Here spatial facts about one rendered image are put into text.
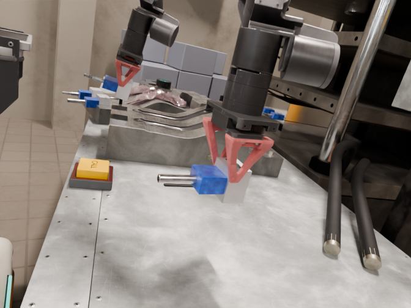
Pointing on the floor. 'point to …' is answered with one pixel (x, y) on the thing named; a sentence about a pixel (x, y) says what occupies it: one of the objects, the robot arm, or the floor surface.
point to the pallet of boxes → (183, 67)
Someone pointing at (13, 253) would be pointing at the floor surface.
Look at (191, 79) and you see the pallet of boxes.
